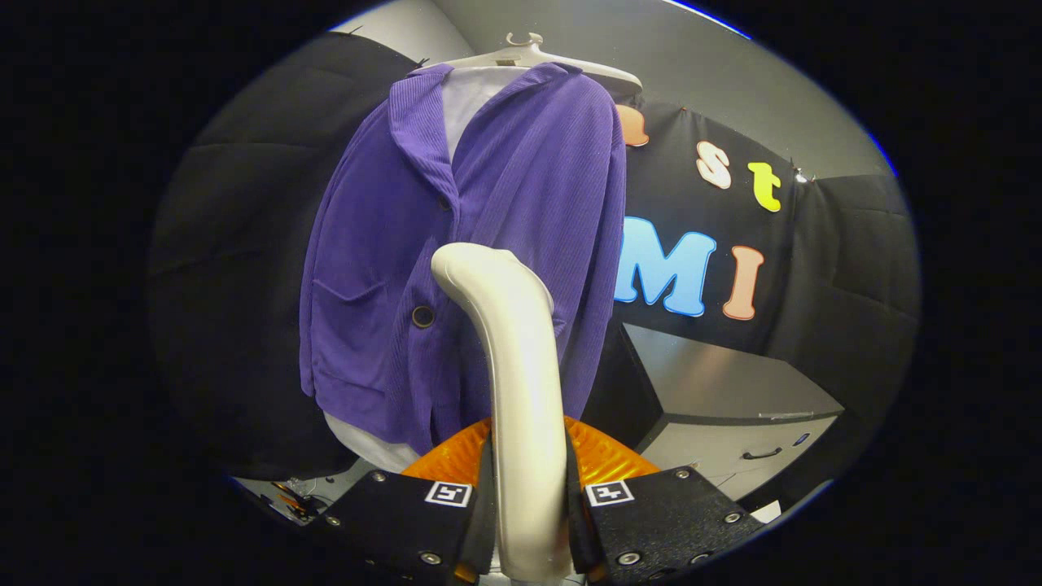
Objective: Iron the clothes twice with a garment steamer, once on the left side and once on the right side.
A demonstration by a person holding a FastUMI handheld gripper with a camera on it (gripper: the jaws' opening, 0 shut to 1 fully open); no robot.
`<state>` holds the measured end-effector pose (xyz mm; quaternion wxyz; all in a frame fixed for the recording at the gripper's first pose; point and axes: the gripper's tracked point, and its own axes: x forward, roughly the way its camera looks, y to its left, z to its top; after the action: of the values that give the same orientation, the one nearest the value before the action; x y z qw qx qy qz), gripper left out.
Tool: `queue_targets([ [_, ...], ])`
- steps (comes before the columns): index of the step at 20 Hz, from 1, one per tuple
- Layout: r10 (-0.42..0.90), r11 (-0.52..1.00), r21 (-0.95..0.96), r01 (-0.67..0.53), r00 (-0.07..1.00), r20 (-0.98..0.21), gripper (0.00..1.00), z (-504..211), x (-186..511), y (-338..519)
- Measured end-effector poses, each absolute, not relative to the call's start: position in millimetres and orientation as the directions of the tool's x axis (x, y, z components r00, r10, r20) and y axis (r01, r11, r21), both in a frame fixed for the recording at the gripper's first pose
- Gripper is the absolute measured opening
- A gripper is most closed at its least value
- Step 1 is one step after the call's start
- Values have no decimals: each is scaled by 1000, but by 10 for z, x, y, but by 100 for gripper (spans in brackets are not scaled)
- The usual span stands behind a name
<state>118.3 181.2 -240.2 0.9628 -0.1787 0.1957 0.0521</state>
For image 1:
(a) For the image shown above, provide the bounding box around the white clothes hanger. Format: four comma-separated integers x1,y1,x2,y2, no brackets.
444,33,644,90

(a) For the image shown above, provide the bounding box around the white garment steamer head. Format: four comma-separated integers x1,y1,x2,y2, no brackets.
430,242,574,584

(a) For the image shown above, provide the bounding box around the cable clutter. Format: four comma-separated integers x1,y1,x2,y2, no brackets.
269,480,314,518

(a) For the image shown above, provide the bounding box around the purple jacket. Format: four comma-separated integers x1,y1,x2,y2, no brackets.
299,62,628,457

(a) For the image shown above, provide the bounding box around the grey cabinet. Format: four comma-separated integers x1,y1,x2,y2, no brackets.
582,321,846,502

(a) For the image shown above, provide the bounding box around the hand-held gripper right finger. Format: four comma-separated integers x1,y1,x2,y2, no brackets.
564,415,768,584

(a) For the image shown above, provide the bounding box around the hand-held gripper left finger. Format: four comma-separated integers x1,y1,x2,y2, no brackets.
304,418,496,584

